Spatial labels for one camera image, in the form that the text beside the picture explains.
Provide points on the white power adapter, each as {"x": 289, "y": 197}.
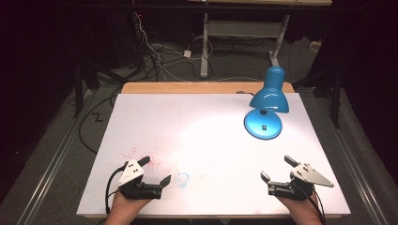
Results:
{"x": 187, "y": 53}

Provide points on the metal floor rail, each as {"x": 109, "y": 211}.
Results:
{"x": 53, "y": 159}
{"x": 353, "y": 162}

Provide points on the person's right hand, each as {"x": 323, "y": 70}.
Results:
{"x": 300, "y": 209}

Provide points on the white desk frame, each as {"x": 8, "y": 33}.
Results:
{"x": 241, "y": 28}

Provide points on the blue desk lamp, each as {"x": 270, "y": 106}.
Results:
{"x": 268, "y": 103}

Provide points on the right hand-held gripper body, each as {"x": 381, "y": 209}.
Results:
{"x": 297, "y": 184}

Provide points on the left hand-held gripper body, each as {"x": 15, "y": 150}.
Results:
{"x": 134, "y": 182}

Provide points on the white box on floor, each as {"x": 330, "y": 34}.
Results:
{"x": 314, "y": 45}

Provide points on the white board sheet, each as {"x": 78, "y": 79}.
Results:
{"x": 203, "y": 150}

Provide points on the person's left hand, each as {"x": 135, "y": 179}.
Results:
{"x": 125, "y": 207}

